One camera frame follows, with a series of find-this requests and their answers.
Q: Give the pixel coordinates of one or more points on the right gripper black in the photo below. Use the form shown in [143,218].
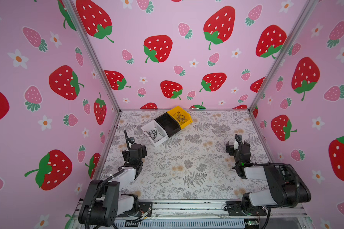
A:
[231,151]

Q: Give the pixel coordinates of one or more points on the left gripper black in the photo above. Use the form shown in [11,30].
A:
[125,155]

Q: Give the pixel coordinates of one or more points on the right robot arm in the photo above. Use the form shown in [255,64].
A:
[285,187]

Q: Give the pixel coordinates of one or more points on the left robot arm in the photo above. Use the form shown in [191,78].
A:
[103,201]

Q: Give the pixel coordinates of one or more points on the white plastic bin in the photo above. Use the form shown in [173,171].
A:
[154,133]

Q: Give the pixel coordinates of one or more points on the black plastic bin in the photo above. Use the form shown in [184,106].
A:
[168,124]

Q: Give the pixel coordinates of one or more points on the yellow plastic bin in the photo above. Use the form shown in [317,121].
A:
[181,116]

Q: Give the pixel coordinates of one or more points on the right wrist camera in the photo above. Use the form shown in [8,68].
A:
[237,143]

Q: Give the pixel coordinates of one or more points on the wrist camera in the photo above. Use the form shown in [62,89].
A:
[237,143]
[131,140]

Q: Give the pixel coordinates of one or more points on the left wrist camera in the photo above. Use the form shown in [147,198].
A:
[131,140]

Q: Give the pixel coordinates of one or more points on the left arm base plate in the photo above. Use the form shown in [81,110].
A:
[144,210]

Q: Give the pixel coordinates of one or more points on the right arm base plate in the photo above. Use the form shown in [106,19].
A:
[241,208]

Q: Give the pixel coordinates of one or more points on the aluminium frame rail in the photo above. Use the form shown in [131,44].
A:
[210,214]

